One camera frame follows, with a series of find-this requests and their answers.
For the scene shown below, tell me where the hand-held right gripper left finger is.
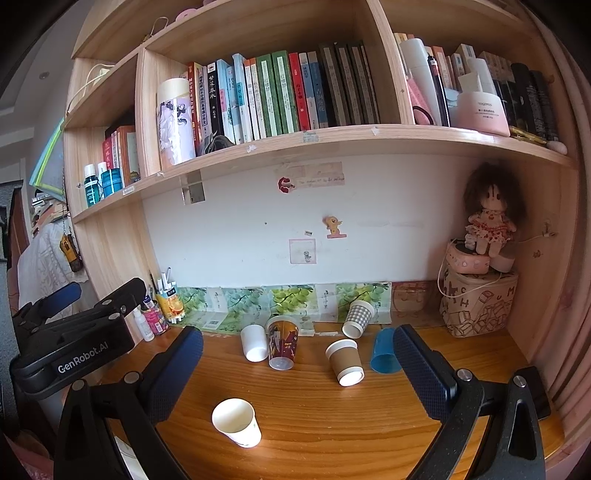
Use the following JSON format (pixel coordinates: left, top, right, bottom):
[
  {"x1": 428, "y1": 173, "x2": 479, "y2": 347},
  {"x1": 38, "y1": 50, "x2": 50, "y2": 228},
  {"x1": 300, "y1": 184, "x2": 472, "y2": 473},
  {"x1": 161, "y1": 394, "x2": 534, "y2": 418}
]
[{"x1": 53, "y1": 325, "x2": 205, "y2": 480}]

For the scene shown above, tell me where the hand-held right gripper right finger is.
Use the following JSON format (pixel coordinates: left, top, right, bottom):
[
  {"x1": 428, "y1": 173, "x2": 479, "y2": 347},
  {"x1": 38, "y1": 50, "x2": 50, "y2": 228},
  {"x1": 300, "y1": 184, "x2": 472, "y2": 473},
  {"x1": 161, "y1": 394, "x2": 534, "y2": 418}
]
[{"x1": 392, "y1": 324, "x2": 548, "y2": 480}]

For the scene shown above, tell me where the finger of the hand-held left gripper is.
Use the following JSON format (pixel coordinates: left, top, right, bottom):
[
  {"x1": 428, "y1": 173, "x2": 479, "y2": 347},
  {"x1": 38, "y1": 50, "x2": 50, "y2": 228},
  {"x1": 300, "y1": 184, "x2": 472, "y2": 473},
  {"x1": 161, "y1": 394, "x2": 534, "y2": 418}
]
[
  {"x1": 11, "y1": 282, "x2": 83, "y2": 330},
  {"x1": 55, "y1": 277, "x2": 147, "y2": 333}
]

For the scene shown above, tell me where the blue plastic cup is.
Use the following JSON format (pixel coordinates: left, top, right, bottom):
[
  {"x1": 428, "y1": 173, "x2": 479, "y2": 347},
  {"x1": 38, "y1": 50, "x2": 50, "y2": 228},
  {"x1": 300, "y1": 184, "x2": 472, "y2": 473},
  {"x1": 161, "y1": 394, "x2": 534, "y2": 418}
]
[{"x1": 370, "y1": 327, "x2": 403, "y2": 374}]

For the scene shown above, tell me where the brown sleeved paper cup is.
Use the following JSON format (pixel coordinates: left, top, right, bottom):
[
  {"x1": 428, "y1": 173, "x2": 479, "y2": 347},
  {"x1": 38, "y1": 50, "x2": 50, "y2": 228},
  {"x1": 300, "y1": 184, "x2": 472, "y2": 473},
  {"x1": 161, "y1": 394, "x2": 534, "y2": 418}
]
[{"x1": 325, "y1": 339, "x2": 365, "y2": 387}]

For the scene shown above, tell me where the checked paper cup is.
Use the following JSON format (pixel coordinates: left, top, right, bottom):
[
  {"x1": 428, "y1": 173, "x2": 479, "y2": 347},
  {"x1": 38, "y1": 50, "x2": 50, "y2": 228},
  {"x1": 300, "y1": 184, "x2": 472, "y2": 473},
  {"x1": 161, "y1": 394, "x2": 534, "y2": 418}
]
[{"x1": 342, "y1": 300, "x2": 376, "y2": 339}]

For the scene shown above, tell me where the white plastic cup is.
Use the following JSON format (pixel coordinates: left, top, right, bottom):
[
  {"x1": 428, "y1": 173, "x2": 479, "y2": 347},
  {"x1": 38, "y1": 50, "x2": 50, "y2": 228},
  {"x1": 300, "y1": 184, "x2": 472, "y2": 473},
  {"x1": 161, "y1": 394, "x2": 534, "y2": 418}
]
[{"x1": 240, "y1": 324, "x2": 269, "y2": 362}]

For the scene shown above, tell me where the plain white paper cup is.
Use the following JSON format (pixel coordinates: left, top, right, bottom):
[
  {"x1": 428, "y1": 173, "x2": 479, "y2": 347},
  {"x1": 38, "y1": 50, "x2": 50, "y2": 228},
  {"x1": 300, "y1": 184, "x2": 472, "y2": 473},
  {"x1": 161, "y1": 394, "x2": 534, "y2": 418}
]
[{"x1": 211, "y1": 398, "x2": 262, "y2": 449}]

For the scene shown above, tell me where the colourful printed cup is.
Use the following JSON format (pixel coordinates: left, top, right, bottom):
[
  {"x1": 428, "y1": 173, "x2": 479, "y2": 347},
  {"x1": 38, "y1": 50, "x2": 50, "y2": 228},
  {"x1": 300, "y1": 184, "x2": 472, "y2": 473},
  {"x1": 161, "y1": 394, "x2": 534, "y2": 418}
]
[{"x1": 265, "y1": 315, "x2": 301, "y2": 371}]

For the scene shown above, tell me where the white cloth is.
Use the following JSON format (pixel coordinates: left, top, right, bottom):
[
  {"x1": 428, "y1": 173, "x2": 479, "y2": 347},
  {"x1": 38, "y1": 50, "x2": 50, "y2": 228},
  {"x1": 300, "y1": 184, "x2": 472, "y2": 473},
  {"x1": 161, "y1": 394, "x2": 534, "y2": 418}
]
[{"x1": 18, "y1": 222, "x2": 88, "y2": 315}]

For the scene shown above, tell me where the small white bottle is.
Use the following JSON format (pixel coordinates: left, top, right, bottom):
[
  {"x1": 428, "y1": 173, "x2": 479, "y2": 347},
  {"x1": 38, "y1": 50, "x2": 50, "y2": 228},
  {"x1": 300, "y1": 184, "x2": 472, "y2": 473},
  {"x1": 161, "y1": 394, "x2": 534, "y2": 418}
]
[{"x1": 131, "y1": 306, "x2": 155, "y2": 342}]

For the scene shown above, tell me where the yellow and black pendant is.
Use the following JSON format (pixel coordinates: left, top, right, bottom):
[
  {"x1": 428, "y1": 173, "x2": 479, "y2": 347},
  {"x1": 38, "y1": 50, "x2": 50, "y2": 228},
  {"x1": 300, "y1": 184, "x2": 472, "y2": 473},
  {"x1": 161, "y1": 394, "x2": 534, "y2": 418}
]
[{"x1": 60, "y1": 233, "x2": 84, "y2": 273}]

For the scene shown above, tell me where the colourful printed can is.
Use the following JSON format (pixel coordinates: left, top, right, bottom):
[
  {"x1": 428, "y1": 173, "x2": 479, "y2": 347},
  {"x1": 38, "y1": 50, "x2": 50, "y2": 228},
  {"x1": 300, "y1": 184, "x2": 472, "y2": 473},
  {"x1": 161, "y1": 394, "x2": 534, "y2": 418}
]
[{"x1": 141, "y1": 295, "x2": 169, "y2": 335}]

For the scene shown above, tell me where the orange print pen holder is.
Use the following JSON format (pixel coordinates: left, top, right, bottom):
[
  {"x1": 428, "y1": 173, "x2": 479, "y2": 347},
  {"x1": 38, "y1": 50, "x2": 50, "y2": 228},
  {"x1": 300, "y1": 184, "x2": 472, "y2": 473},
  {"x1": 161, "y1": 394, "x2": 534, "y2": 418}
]
[{"x1": 156, "y1": 267, "x2": 187, "y2": 324}]

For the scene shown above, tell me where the small pink bag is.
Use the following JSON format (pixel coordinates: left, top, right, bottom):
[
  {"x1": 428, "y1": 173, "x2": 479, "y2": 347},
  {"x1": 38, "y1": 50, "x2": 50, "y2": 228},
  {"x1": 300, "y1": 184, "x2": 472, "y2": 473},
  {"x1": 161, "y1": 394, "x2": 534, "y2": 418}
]
[{"x1": 392, "y1": 281, "x2": 432, "y2": 315}]

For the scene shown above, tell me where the beige printed bag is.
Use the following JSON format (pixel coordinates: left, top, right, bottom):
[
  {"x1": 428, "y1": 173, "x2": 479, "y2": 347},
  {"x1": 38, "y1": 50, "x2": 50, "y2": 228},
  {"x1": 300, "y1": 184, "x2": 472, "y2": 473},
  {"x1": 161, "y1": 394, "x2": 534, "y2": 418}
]
[{"x1": 438, "y1": 268, "x2": 519, "y2": 339}]

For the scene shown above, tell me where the dark teal bottle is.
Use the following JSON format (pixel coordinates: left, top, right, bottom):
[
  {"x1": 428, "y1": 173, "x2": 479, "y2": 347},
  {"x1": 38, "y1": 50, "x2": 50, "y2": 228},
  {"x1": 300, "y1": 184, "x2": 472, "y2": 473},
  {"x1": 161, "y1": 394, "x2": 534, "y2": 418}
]
[{"x1": 83, "y1": 162, "x2": 102, "y2": 208}]

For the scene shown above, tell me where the teal jar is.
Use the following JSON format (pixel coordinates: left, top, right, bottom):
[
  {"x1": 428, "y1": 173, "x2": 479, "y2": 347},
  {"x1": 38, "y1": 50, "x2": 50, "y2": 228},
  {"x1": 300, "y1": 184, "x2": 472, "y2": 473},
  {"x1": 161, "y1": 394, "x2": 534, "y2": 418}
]
[{"x1": 100, "y1": 168, "x2": 123, "y2": 198}]

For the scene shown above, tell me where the pink round box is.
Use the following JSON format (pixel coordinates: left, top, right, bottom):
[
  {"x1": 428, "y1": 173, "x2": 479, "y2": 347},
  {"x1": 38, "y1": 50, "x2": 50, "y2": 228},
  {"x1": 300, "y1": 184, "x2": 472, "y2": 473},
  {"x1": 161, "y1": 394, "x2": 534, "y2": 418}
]
[{"x1": 445, "y1": 240, "x2": 492, "y2": 274}]

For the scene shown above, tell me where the green leaf paper strip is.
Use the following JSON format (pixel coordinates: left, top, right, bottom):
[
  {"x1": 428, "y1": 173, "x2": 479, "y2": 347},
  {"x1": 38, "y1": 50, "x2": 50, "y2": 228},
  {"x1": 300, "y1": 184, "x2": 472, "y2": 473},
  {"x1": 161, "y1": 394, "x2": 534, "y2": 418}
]
[{"x1": 173, "y1": 281, "x2": 393, "y2": 333}]

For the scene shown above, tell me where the small white jar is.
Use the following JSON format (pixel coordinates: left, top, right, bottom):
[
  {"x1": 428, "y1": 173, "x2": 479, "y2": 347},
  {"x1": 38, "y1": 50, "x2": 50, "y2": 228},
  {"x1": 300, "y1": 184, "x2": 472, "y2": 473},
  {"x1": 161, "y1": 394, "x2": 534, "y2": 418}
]
[{"x1": 490, "y1": 251, "x2": 517, "y2": 274}]

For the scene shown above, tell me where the green edged folder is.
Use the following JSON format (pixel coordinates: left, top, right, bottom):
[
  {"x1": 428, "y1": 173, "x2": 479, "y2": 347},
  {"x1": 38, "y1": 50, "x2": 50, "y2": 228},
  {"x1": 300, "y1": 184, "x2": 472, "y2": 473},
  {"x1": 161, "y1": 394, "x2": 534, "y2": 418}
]
[{"x1": 30, "y1": 117, "x2": 65, "y2": 195}]

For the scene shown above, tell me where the orange book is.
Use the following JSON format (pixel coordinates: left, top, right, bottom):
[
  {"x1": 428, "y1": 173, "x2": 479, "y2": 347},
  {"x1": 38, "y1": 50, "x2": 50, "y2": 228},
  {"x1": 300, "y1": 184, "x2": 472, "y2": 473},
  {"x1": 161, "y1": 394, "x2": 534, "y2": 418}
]
[{"x1": 115, "y1": 126, "x2": 140, "y2": 186}]

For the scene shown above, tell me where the pink curtain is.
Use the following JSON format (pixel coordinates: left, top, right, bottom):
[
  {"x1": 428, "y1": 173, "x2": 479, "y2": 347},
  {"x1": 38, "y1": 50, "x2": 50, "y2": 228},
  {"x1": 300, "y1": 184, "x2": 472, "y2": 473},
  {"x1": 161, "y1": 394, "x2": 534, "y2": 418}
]
[{"x1": 522, "y1": 0, "x2": 591, "y2": 480}]

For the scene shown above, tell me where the rag doll with dark hair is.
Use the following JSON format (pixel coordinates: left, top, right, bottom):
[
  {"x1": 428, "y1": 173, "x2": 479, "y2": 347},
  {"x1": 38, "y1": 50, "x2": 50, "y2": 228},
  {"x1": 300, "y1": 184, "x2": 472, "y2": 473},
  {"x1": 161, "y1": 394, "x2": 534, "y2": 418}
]
[{"x1": 463, "y1": 161, "x2": 527, "y2": 257}]

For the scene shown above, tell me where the printed paper roll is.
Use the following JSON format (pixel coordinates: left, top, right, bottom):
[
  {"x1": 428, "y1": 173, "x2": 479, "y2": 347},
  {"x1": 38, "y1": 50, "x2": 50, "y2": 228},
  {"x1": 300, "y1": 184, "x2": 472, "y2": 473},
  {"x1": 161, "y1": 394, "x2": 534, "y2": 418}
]
[{"x1": 157, "y1": 78, "x2": 197, "y2": 171}]

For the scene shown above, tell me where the dark cloth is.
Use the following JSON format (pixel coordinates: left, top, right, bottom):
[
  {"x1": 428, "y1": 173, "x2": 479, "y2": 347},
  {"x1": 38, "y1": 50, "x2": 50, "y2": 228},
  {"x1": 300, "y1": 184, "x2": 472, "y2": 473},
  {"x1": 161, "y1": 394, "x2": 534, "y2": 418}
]
[{"x1": 201, "y1": 131, "x2": 236, "y2": 155}]

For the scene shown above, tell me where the taped paper note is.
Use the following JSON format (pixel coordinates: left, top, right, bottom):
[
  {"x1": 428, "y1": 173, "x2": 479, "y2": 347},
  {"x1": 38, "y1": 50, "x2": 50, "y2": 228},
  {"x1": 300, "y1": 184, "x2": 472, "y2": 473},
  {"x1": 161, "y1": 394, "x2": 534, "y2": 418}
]
[{"x1": 295, "y1": 162, "x2": 345, "y2": 186}]

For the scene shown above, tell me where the wooden bookshelf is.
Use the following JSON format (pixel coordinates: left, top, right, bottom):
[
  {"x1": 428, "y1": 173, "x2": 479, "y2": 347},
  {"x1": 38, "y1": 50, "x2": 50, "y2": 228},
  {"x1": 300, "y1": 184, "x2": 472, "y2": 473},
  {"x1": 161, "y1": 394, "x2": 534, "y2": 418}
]
[{"x1": 62, "y1": 0, "x2": 580, "y2": 365}]

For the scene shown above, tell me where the row of colourful books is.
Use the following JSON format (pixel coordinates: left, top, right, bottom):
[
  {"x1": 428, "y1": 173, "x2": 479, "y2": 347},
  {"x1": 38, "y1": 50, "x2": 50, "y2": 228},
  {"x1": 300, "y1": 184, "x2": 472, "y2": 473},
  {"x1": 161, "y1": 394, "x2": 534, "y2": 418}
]
[{"x1": 187, "y1": 41, "x2": 382, "y2": 145}]

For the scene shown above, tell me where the pink pouch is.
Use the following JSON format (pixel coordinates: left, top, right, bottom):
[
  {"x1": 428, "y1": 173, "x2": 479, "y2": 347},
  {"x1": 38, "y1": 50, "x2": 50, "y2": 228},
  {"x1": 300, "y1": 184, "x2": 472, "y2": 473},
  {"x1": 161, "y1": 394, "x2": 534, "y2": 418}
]
[{"x1": 406, "y1": 76, "x2": 437, "y2": 126}]

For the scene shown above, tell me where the row of dark books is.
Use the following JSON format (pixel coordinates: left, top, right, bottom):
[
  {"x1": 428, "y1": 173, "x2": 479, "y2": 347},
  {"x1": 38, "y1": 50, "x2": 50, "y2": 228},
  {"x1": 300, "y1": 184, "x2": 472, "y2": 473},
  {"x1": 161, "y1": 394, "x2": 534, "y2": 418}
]
[{"x1": 394, "y1": 32, "x2": 560, "y2": 141}]

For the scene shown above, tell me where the tall white bottle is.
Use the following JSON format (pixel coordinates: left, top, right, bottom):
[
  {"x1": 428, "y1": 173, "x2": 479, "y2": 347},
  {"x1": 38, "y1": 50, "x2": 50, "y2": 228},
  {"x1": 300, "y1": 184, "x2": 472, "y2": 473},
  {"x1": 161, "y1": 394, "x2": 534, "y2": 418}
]
[{"x1": 399, "y1": 38, "x2": 441, "y2": 126}]

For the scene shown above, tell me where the metal wall hook plate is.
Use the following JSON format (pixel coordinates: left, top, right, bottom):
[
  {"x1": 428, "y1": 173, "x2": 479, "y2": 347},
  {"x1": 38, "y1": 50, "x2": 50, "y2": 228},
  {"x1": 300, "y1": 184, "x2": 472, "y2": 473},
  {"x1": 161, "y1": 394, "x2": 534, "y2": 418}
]
[{"x1": 180, "y1": 172, "x2": 205, "y2": 205}]

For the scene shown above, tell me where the pink square wall sticker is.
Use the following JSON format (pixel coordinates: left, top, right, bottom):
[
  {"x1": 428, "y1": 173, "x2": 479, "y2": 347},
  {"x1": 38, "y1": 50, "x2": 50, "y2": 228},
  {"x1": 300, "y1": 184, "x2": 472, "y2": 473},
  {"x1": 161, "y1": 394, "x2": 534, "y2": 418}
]
[{"x1": 288, "y1": 237, "x2": 317, "y2": 265}]

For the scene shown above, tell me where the white cable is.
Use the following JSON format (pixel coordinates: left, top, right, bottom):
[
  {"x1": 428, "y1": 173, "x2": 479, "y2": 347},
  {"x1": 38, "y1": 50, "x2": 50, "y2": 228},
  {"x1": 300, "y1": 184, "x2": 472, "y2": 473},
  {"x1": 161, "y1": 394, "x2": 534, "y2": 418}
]
[{"x1": 438, "y1": 220, "x2": 555, "y2": 298}]

